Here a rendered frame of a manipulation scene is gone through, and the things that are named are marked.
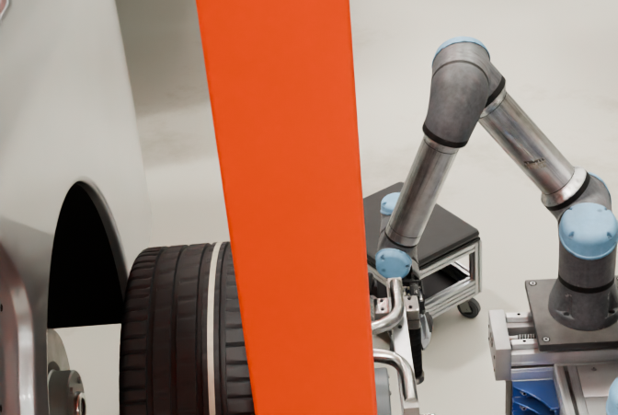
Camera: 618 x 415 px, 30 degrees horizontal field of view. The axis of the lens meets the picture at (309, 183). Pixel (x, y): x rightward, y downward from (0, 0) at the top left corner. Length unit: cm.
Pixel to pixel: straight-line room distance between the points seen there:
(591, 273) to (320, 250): 113
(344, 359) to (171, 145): 348
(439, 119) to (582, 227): 38
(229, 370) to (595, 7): 421
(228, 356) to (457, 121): 65
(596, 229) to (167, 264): 86
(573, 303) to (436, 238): 117
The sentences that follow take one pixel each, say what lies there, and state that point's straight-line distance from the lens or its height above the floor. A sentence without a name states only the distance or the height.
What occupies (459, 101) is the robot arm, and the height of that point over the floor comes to 133.
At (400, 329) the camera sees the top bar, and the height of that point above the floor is 98.
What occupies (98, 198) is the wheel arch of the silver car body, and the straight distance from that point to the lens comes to 243.
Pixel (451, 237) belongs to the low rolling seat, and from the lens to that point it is 358.
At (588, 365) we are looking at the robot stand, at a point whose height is 73.
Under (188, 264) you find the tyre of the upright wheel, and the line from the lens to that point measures 212.
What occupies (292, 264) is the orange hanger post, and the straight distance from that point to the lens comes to 138.
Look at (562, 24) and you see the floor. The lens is 573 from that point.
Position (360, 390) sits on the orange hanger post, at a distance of 151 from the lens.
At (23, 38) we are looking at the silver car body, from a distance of 199.
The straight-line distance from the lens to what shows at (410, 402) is 204.
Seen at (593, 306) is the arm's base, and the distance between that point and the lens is 246.
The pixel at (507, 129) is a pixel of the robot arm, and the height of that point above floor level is 120.
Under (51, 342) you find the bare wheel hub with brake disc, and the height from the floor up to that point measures 95.
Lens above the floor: 240
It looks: 32 degrees down
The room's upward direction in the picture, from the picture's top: 5 degrees counter-clockwise
